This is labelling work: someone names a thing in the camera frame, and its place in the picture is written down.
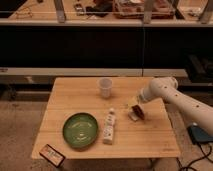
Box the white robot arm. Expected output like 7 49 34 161
126 77 213 136

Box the white squeeze bottle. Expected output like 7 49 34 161
103 108 116 145

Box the shelf rack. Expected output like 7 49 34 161
0 0 213 84

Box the wooden table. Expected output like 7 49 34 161
32 77 180 159

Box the clear plastic tray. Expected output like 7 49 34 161
113 0 175 18

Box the blue power box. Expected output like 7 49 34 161
187 124 213 144

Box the black cable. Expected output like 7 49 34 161
175 142 213 171

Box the green bowl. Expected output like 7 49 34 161
62 113 99 149

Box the black device on shelf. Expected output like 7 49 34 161
73 3 85 16

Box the black red small box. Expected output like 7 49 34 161
39 144 65 168

